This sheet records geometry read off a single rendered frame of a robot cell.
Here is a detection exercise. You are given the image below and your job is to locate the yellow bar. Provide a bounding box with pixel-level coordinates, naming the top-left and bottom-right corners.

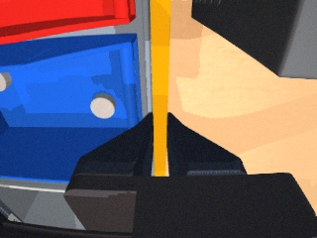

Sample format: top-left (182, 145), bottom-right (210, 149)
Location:
top-left (151, 0), bottom-right (171, 176)

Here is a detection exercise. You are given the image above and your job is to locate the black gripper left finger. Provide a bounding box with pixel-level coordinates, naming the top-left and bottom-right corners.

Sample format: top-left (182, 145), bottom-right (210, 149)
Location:
top-left (72, 112), bottom-right (154, 176)

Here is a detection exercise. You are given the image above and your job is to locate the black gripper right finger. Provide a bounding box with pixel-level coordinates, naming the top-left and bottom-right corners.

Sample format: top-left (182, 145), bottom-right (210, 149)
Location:
top-left (166, 112), bottom-right (248, 176)

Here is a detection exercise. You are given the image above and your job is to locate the grey metal bin rack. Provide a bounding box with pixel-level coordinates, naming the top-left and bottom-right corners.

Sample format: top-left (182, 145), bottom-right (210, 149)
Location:
top-left (0, 0), bottom-right (153, 223)

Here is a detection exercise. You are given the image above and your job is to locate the blue open bin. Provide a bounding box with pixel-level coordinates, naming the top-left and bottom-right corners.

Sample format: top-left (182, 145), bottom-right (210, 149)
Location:
top-left (0, 34), bottom-right (143, 183)

